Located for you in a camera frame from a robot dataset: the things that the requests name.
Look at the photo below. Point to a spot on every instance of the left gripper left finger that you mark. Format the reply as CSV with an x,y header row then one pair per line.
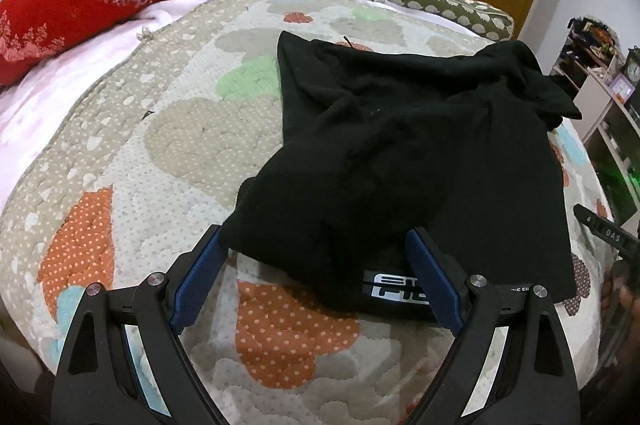
x,y
96,381

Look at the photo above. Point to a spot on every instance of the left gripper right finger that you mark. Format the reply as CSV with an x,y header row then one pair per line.
x,y
509,363

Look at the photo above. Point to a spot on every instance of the black pants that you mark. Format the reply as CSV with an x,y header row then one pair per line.
x,y
377,145

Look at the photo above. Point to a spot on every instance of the right hand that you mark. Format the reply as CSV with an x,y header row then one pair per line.
x,y
620,298

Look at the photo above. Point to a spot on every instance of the white shelf unit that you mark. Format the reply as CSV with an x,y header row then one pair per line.
x,y
588,68

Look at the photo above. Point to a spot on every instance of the small desk clock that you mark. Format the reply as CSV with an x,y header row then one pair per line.
x,y
631,68

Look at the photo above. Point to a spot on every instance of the heart patterned quilt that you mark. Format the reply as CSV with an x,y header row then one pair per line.
x,y
156,151

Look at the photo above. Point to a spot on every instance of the white bed sheet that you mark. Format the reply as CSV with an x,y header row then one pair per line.
x,y
32,110

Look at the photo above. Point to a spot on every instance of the green dotted pillow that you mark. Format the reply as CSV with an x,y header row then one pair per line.
x,y
479,17

